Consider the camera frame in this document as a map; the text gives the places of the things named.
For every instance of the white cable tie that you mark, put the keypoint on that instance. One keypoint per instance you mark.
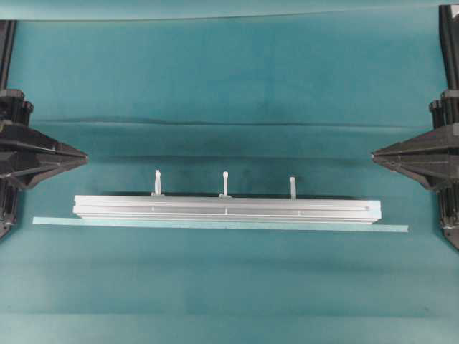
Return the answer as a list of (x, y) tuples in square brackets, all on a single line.
[(293, 192), (224, 193), (157, 191)]

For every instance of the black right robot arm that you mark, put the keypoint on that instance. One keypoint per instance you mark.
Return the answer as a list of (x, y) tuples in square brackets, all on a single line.
[(410, 162)]

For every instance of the light teal tape strip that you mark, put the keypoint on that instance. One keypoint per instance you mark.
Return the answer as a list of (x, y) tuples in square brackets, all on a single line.
[(226, 225)]

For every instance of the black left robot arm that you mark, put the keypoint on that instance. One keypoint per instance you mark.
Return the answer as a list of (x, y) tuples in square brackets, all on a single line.
[(15, 109)]

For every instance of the white cable tie left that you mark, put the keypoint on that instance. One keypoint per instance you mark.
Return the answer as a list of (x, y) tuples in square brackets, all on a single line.
[(157, 191)]

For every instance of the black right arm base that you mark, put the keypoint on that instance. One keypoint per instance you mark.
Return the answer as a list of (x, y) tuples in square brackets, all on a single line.
[(448, 31)]

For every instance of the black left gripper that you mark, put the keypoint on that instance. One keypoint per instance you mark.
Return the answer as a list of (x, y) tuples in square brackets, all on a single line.
[(20, 163)]

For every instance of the white cable tie middle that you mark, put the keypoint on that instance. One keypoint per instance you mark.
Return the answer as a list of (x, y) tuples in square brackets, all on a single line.
[(224, 193)]

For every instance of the large silver metal rail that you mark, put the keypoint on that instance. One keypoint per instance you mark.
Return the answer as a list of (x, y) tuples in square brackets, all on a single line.
[(214, 208)]

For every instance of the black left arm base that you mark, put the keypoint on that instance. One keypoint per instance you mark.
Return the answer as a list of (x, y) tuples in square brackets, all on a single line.
[(9, 194)]

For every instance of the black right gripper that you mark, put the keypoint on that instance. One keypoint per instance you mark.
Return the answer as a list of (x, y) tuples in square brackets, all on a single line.
[(439, 168)]

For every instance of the white cable tie right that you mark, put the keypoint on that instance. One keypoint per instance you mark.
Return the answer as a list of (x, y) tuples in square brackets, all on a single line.
[(293, 192)]

